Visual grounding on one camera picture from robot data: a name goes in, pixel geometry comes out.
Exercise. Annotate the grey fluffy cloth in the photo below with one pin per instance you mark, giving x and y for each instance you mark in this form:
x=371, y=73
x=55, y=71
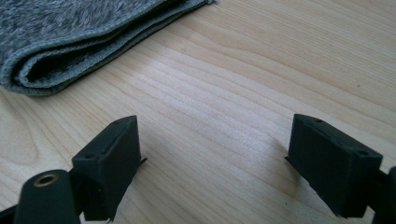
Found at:
x=62, y=28

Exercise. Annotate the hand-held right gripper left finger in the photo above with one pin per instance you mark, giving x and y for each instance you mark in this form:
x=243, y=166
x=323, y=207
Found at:
x=109, y=161

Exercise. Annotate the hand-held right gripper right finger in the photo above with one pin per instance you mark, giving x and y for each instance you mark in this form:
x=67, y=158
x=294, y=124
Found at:
x=333, y=165

